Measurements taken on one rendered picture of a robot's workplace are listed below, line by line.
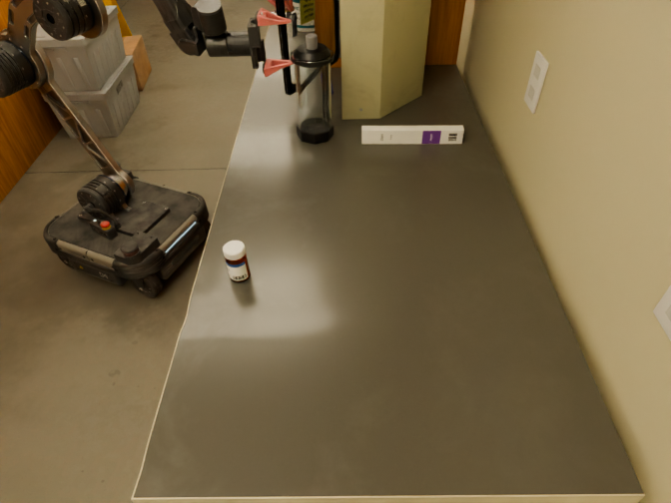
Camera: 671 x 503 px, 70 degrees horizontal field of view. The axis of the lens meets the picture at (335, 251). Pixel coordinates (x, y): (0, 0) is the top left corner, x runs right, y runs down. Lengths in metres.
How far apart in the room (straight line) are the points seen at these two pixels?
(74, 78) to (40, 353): 1.80
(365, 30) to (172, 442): 1.04
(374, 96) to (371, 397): 0.89
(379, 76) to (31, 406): 1.72
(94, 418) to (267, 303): 1.25
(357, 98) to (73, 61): 2.30
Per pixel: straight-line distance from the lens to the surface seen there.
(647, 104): 0.83
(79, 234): 2.42
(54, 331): 2.39
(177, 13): 1.29
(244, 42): 1.26
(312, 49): 1.26
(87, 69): 3.41
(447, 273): 0.97
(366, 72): 1.39
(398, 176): 1.21
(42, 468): 2.04
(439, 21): 1.76
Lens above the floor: 1.63
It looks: 44 degrees down
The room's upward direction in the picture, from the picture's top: 2 degrees counter-clockwise
